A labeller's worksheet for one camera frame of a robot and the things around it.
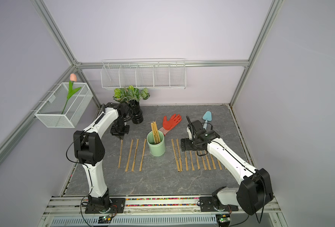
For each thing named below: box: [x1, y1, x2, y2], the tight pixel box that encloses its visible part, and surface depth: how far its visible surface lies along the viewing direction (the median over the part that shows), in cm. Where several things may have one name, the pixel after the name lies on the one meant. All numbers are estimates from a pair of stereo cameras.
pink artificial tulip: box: [61, 73, 82, 115], surface depth 82 cm
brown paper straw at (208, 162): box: [205, 154, 212, 171], surface depth 88 cm
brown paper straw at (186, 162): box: [184, 150, 189, 172], surface depth 90 cm
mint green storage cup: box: [146, 130, 166, 157], surface depth 89 cm
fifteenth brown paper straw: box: [117, 139, 124, 169], surface depth 90 cm
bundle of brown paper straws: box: [150, 121, 162, 144], surface depth 88 cm
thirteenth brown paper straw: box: [131, 139, 140, 172], surface depth 93 cm
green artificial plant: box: [112, 85, 151, 104], surface depth 95 cm
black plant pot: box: [127, 99, 144, 125], surface depth 105 cm
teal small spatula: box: [202, 110, 212, 130], surface depth 114 cm
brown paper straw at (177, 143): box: [176, 138, 183, 172], surface depth 94 cm
